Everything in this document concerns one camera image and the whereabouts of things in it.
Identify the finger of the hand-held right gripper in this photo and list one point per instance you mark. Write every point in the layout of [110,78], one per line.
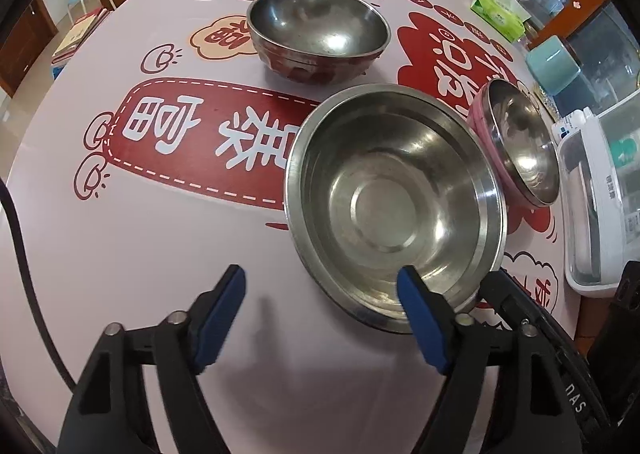
[510,301]

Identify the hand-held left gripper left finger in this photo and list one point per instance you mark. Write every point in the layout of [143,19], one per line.
[222,319]

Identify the green tissue pack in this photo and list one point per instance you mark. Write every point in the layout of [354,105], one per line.
[500,11]

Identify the small steel bowl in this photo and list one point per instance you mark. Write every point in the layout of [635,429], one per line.
[315,19]

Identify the stack of books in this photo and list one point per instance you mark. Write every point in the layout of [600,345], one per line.
[80,34]

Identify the printed pink tablecloth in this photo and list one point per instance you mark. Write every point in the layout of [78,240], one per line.
[175,234]

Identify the white bottle with blue label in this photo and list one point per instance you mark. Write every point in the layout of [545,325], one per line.
[570,124]

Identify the white countertop appliance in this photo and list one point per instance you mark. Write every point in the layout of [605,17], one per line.
[600,204]

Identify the pink steel-lined bowl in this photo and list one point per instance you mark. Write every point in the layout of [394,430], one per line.
[520,144]

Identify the large steel bowl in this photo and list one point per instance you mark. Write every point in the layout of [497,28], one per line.
[385,194]

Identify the teal cup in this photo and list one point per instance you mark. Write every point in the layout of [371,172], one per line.
[552,64]

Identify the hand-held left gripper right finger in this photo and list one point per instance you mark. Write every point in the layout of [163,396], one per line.
[422,324]

